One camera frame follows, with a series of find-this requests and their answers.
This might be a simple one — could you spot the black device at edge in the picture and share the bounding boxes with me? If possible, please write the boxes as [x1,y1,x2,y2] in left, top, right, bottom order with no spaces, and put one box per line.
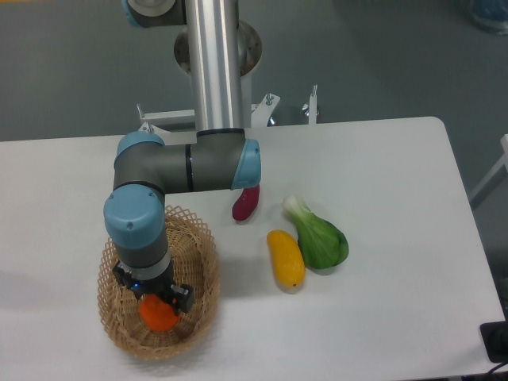
[479,321,507,364]

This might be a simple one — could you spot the woven wicker basket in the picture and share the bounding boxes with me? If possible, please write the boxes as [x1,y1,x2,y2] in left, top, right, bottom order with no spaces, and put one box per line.
[97,206,220,360]

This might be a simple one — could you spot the yellow mango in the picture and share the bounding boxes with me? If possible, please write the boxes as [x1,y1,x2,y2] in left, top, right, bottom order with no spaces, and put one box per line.
[266,229,306,288]

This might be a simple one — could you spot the orange tangerine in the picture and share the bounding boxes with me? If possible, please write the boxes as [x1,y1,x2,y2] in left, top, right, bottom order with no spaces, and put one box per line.
[139,294,179,332]

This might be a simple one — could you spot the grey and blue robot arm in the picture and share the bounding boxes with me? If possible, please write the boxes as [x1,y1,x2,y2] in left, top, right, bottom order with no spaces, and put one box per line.
[103,1,261,314]

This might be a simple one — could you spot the purple sweet potato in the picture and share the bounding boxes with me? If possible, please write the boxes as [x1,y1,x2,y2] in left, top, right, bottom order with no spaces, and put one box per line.
[232,185,260,221]

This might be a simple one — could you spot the white furniture leg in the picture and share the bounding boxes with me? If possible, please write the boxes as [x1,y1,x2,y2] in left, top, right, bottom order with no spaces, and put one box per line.
[468,134,507,210]

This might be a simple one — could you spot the blue object in corner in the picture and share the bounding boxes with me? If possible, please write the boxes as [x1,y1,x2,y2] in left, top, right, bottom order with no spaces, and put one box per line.
[469,0,507,35]

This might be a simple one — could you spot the green bok choy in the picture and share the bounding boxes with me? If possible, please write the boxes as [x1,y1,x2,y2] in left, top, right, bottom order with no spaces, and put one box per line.
[282,195,349,270]

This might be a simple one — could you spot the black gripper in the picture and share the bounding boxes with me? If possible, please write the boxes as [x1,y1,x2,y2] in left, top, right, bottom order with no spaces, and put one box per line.
[112,260,194,315]

